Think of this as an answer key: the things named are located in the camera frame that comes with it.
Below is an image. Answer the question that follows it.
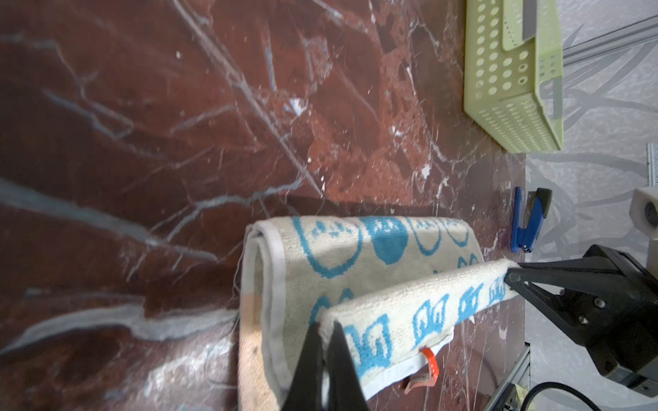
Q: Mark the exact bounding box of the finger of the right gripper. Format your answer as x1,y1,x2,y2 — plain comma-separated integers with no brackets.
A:
505,281,589,347
505,257,617,286

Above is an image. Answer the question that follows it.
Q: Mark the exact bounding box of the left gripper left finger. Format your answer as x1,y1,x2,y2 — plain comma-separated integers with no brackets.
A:
281,323,324,411

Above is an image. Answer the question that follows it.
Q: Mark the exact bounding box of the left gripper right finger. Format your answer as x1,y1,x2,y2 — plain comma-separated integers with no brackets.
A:
327,322,369,411

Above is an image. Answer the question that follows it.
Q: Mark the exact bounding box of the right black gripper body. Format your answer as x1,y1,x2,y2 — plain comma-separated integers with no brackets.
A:
561,245,657,397

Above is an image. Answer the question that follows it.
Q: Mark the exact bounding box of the teal rabbit pattern towel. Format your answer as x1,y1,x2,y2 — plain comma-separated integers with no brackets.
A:
238,216,515,410

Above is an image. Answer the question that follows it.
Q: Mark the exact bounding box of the blue marker pen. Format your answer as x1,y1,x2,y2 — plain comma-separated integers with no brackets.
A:
511,187,553,253

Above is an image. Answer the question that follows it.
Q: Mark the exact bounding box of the green plastic basket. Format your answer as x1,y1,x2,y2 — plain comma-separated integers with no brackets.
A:
464,0,564,153

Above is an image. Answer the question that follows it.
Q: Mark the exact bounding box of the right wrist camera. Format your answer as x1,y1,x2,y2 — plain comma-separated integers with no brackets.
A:
629,186,657,240

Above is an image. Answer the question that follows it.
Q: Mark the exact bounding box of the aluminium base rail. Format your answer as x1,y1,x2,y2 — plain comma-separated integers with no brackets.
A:
484,343,531,411

